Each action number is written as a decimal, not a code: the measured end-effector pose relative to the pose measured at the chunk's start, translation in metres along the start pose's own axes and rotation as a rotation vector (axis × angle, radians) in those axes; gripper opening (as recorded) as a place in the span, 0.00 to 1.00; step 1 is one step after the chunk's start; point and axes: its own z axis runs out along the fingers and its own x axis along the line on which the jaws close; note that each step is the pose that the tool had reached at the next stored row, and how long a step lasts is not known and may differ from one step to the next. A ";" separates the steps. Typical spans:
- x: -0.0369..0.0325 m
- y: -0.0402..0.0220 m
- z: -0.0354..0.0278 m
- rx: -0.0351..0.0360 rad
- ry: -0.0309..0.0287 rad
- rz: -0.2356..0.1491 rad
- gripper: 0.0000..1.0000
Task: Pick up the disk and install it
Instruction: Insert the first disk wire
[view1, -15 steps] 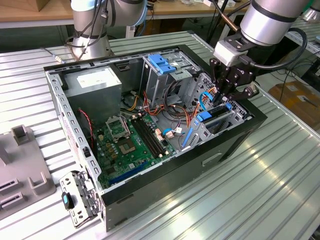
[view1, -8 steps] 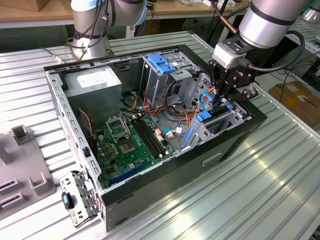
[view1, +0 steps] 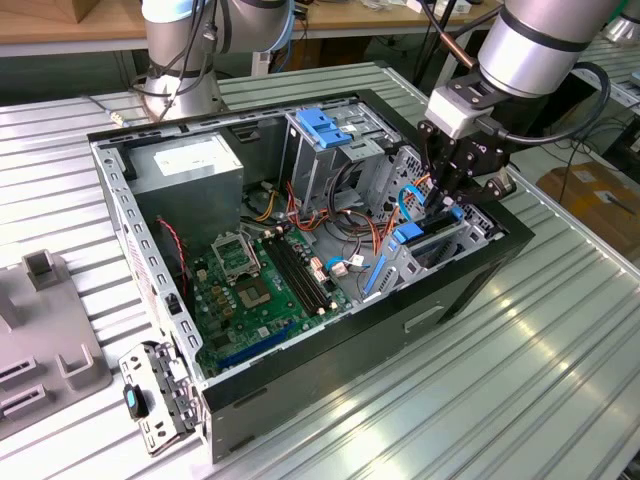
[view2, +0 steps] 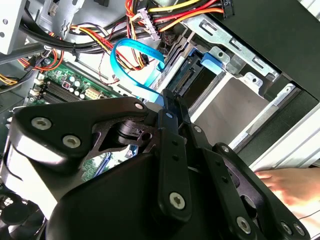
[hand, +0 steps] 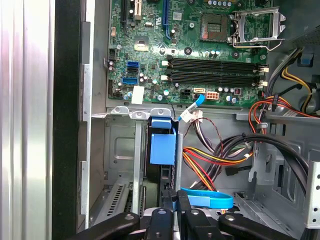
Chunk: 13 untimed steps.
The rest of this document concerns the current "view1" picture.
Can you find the blue expansion slot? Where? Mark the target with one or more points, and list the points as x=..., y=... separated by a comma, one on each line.
x=260, y=345

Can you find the hard disk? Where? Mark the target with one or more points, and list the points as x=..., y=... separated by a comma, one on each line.
x=407, y=232

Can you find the green motherboard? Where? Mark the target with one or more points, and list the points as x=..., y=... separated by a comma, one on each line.
x=235, y=320

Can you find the metal disk bay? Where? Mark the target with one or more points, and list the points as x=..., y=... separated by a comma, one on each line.
x=400, y=270

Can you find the CPU socket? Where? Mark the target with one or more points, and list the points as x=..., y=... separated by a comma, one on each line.
x=254, y=295

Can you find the blue drive bay latch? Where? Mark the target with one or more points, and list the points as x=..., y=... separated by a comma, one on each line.
x=320, y=127

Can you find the metal rear port bracket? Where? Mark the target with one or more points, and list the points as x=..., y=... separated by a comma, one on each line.
x=165, y=395

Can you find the grey parts rack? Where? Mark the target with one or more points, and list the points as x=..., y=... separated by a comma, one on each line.
x=45, y=320

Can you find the black tripod stand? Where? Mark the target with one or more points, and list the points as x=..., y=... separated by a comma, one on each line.
x=427, y=55

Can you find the black case fan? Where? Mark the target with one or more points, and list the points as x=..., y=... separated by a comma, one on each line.
x=172, y=260

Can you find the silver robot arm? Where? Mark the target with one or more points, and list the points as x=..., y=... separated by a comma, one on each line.
x=530, y=55

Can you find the metal optical drive cage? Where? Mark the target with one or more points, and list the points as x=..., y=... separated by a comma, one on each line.
x=310, y=170

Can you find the black RAM slot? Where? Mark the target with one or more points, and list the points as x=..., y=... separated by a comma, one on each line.
x=311, y=275
x=297, y=275
x=290, y=275
x=304, y=275

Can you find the open black PC case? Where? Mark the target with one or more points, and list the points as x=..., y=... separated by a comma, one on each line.
x=350, y=360

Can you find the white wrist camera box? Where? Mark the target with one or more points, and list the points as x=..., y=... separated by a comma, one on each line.
x=450, y=112

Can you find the wooden desk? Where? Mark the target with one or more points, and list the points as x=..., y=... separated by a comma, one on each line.
x=350, y=20

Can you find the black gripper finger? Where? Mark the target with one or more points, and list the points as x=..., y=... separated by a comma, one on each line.
x=431, y=145
x=492, y=190

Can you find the cardboard box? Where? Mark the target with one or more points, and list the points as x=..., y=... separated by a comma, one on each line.
x=590, y=200

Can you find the black clip with blue button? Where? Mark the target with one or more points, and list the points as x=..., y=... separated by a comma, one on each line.
x=135, y=400

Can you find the grey power supply unit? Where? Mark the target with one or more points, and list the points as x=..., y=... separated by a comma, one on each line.
x=190, y=200

